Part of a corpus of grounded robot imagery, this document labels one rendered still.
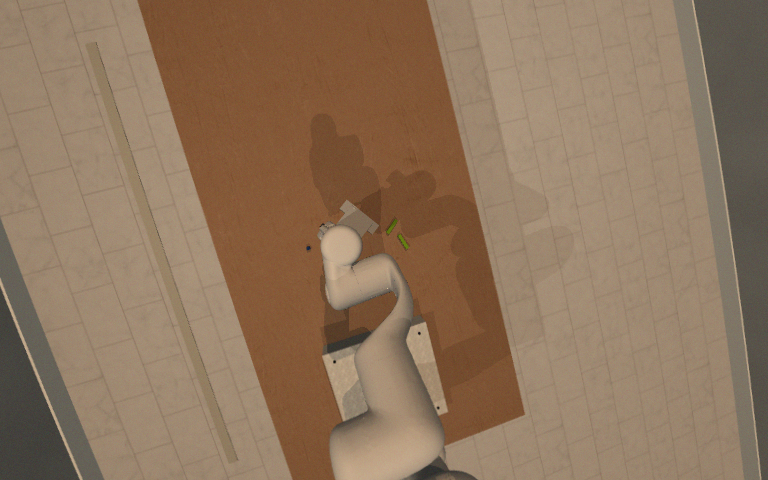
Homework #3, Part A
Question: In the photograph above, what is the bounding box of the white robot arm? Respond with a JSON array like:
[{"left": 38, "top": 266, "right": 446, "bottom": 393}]
[{"left": 319, "top": 200, "right": 478, "bottom": 480}]

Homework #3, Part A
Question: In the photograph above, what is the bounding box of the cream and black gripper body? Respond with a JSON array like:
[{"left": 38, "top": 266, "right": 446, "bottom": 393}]
[{"left": 317, "top": 221, "right": 336, "bottom": 240}]

